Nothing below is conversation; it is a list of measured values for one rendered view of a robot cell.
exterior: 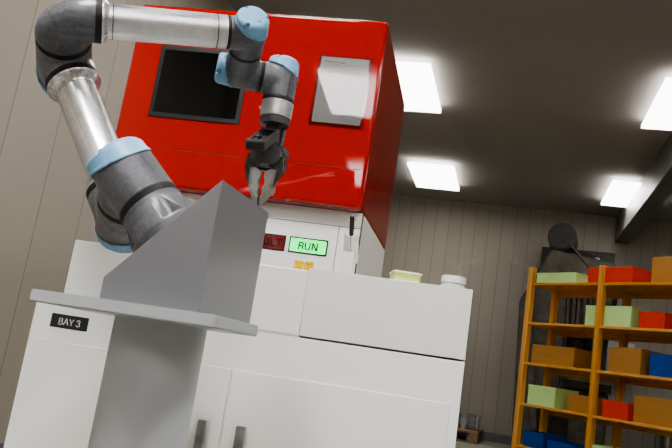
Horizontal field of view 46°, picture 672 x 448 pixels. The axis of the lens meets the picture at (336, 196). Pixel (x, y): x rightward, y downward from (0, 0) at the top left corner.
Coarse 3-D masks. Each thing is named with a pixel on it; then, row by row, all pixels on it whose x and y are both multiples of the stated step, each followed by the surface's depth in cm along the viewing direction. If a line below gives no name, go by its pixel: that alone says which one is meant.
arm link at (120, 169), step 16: (112, 144) 141; (128, 144) 142; (144, 144) 145; (96, 160) 141; (112, 160) 139; (128, 160) 140; (144, 160) 141; (96, 176) 141; (112, 176) 139; (128, 176) 138; (144, 176) 139; (160, 176) 140; (112, 192) 139; (128, 192) 138; (112, 208) 142
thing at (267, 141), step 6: (258, 132) 178; (264, 132) 179; (270, 132) 179; (276, 132) 180; (252, 138) 173; (258, 138) 173; (264, 138) 174; (270, 138) 176; (276, 138) 180; (246, 144) 173; (252, 144) 173; (258, 144) 172; (264, 144) 172; (270, 144) 176; (258, 150) 173; (264, 150) 173
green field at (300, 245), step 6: (294, 240) 235; (300, 240) 235; (306, 240) 235; (312, 240) 234; (294, 246) 235; (300, 246) 234; (306, 246) 234; (312, 246) 234; (318, 246) 234; (324, 246) 233; (306, 252) 234; (312, 252) 233; (318, 252) 233; (324, 252) 233
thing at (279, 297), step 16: (80, 240) 179; (80, 256) 178; (96, 256) 177; (112, 256) 176; (128, 256) 176; (80, 272) 177; (96, 272) 176; (272, 272) 170; (288, 272) 169; (304, 272) 169; (80, 288) 176; (96, 288) 175; (256, 288) 170; (272, 288) 169; (288, 288) 169; (304, 288) 168; (256, 304) 169; (272, 304) 168; (288, 304) 168; (256, 320) 168; (272, 320) 168; (288, 320) 167
